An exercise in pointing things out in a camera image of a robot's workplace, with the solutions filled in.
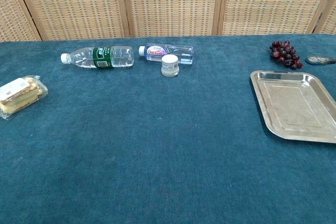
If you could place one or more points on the blue table cloth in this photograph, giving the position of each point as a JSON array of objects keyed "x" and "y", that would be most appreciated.
[{"x": 147, "y": 155}]

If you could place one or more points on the green label water bottle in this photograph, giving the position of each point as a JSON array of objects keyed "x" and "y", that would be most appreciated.
[{"x": 102, "y": 57}]

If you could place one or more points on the woven bamboo folding screen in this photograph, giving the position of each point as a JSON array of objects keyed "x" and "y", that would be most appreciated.
[{"x": 170, "y": 3}]

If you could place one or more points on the small dark flat trinket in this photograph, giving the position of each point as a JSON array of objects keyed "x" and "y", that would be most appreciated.
[{"x": 320, "y": 60}]

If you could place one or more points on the small white jar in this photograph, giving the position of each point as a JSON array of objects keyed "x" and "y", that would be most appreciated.
[{"x": 170, "y": 66}]

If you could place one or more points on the pink label water bottle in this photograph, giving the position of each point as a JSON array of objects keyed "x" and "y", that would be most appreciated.
[{"x": 157, "y": 51}]

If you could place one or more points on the rectangular stainless steel tray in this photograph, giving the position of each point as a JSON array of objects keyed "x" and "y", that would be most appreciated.
[{"x": 291, "y": 106}]

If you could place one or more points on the packaged sliced bread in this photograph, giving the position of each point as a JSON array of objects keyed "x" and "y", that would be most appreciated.
[{"x": 21, "y": 95}]

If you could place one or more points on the dark red grape bunch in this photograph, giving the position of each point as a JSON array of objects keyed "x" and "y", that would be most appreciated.
[{"x": 286, "y": 53}]

